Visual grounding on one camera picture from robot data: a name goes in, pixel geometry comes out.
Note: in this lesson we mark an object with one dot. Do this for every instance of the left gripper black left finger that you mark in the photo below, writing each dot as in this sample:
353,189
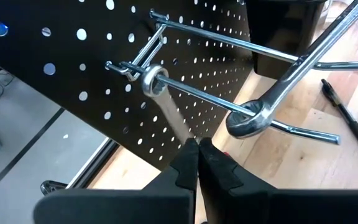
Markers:
179,174

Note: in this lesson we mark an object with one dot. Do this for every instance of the black plastic hanging bin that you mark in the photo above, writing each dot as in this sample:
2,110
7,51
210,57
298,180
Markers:
284,31

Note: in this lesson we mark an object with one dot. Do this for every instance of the black metal table frame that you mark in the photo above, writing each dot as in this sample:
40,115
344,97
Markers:
92,164

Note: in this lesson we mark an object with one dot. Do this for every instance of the chrome double-prong peg hook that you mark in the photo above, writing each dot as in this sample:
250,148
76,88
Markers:
228,40

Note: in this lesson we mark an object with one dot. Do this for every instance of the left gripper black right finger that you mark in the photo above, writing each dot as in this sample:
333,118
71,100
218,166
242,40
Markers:
222,186

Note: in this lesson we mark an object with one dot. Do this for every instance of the silver combination wrench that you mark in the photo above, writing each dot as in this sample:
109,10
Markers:
145,81
291,78

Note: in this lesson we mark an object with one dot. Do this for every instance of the black ballpoint pen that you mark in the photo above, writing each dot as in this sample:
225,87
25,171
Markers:
350,119

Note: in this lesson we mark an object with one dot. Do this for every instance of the black perforated peg board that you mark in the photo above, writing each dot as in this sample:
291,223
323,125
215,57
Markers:
20,49

